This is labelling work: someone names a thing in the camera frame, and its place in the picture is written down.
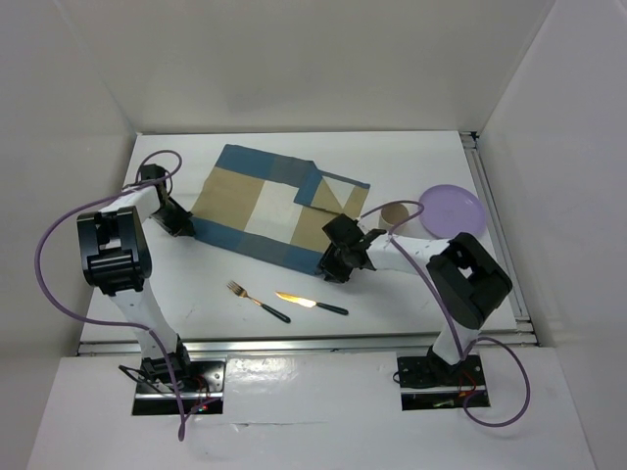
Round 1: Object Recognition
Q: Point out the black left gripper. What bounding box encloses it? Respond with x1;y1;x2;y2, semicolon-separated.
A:
148;198;193;237

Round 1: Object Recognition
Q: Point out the beige paper cup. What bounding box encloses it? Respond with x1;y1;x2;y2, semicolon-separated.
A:
378;203;410;230

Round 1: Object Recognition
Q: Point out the gold knife green handle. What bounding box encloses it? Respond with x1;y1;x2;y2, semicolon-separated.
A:
275;291;350;316

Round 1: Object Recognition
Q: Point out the blue beige checked placemat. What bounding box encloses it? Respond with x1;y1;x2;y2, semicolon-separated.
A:
191;144;370;275

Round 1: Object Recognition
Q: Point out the gold fork green handle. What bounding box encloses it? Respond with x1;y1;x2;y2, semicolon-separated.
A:
227;281;291;324

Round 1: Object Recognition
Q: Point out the purple plastic plate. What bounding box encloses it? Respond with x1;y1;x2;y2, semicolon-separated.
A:
419;184;487;239

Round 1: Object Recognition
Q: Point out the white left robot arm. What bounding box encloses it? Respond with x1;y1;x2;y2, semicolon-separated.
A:
76;186;195;391

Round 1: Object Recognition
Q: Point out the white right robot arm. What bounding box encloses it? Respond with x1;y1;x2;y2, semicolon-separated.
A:
317;214;512;384

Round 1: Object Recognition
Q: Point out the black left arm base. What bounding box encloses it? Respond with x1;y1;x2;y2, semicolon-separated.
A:
119;356;227;417

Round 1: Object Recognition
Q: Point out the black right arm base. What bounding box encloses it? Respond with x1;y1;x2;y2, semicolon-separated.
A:
392;354;490;411

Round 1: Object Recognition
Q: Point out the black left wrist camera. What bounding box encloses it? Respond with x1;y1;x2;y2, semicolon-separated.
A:
134;164;170;189

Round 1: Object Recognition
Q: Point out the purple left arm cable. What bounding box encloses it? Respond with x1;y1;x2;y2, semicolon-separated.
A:
32;149;217;442

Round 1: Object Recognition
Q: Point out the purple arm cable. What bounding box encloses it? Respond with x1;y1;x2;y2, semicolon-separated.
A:
360;199;532;428
32;149;217;442

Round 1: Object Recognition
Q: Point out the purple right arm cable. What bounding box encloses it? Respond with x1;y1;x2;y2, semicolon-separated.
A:
360;199;532;428

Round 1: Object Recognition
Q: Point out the aluminium right side rail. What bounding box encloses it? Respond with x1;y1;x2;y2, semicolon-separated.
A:
459;131;540;347

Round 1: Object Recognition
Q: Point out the aluminium table edge rail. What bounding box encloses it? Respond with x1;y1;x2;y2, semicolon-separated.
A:
77;331;539;356

